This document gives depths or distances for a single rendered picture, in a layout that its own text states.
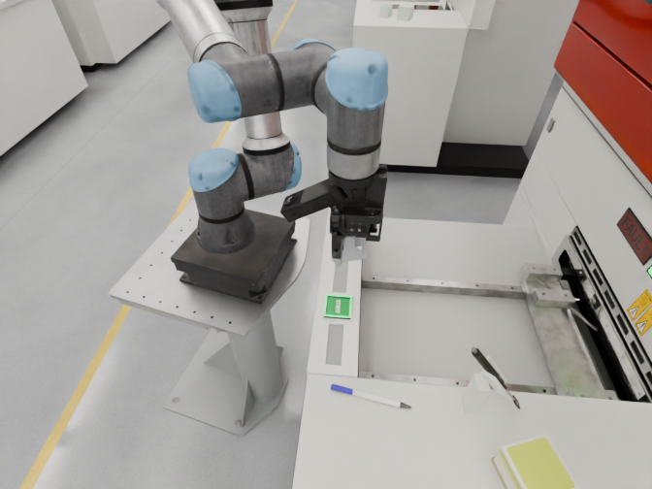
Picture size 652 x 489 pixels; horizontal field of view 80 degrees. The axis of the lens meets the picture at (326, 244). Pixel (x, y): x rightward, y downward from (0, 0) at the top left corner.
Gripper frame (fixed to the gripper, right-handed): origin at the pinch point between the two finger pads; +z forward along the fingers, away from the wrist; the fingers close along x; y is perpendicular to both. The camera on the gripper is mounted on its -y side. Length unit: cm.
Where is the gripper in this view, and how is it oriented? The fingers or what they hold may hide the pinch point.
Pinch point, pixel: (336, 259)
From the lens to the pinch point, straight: 71.2
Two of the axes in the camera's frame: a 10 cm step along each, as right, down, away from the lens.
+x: 0.9, -7.0, 7.1
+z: 0.0, 7.1, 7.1
